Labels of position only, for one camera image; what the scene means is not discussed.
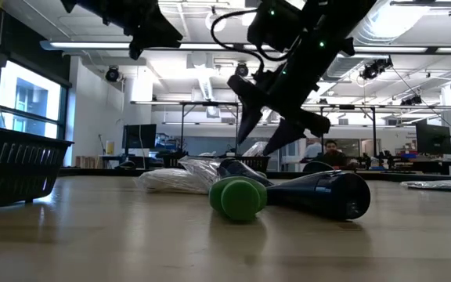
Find black computer monitor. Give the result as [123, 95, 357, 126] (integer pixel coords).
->
[415, 122, 451, 156]
[121, 123, 158, 157]

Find wooden boxes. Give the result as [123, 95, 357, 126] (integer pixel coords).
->
[74, 155, 102, 169]

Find black plastic slotted basket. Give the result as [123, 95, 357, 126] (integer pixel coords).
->
[244, 155, 272, 173]
[0, 124, 74, 212]
[161, 154, 189, 169]

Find overhead LED light bar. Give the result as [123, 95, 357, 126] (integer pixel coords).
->
[39, 40, 451, 55]

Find black background robot arms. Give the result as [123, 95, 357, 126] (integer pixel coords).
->
[350, 150, 397, 170]

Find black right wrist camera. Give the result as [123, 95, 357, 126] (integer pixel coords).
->
[247, 0, 307, 54]

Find person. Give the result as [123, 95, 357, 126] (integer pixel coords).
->
[313, 139, 350, 169]

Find black item in clear bag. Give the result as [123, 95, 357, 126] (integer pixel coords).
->
[218, 157, 276, 188]

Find black metal stand frame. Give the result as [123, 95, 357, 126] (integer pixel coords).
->
[318, 103, 378, 157]
[178, 100, 241, 154]

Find dark blue toiletry tube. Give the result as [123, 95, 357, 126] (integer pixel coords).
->
[266, 169, 372, 221]

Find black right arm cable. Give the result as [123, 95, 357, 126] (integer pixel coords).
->
[209, 8, 268, 74]

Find white coiled cable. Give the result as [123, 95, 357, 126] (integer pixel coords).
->
[204, 9, 228, 33]

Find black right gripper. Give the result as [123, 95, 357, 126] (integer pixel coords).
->
[227, 70, 331, 157]

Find large window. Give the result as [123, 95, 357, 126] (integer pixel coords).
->
[0, 60, 63, 141]

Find green Pert shampoo bottle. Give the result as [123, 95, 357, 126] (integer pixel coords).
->
[208, 175, 269, 222]

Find silver ventilation duct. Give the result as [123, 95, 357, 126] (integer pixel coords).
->
[334, 0, 426, 81]

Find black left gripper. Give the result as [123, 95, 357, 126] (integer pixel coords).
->
[61, 0, 183, 60]

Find black ceiling camera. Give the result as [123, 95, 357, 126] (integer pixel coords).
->
[104, 65, 121, 83]
[400, 95, 424, 107]
[234, 62, 250, 78]
[360, 56, 394, 81]

